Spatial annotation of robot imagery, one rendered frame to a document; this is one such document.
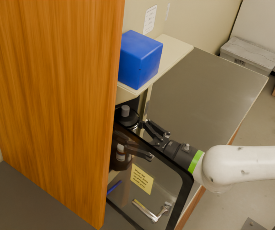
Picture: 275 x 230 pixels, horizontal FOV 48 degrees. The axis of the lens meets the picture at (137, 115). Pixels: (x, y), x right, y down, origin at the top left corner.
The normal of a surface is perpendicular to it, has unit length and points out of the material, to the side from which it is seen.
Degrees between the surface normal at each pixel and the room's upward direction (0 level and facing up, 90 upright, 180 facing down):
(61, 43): 90
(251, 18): 90
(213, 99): 0
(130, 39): 0
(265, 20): 90
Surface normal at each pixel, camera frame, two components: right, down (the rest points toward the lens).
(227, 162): -0.04, -0.21
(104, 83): -0.55, 0.51
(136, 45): 0.12, -0.74
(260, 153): -0.10, -0.62
